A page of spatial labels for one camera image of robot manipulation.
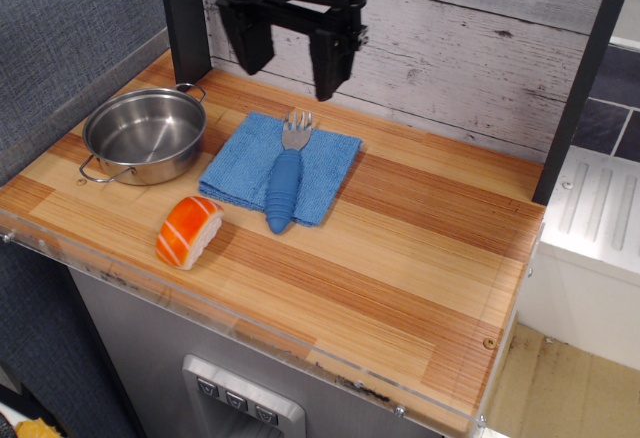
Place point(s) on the black frame post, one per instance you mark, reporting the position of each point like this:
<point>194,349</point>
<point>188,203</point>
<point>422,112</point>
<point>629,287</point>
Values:
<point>595,49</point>
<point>188,39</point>

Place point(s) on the white toy sink drainboard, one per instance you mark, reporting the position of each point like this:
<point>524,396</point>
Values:
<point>582,286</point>

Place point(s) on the stainless steel pot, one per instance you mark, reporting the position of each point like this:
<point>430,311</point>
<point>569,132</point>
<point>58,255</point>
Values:
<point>145,137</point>

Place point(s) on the blue handled metal fork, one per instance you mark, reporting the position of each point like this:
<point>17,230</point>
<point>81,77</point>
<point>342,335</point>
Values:
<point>284,181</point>

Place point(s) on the black left frame post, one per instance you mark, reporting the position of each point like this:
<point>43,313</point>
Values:
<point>188,39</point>

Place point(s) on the yellow object bottom corner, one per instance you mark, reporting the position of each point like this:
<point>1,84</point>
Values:
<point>35,429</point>

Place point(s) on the clear acrylic edge strip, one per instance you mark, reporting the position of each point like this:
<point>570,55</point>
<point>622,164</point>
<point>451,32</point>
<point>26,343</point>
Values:
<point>443,420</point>

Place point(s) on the black right frame post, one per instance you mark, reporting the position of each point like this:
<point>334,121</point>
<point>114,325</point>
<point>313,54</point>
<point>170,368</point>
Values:
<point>595,49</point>

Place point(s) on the salmon sushi toy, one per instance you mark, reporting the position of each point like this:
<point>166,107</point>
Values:
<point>187,231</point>

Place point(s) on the silver dispenser button panel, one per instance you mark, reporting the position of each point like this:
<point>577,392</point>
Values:
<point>228,405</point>

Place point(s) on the grey toy fridge cabinet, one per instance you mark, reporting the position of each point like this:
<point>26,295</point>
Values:
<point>147,344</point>

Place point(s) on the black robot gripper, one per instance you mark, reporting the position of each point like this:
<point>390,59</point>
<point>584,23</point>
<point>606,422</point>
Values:
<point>247,24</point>

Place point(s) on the blue folded cloth napkin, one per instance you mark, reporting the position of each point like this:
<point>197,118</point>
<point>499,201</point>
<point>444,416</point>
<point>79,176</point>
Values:
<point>239,173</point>

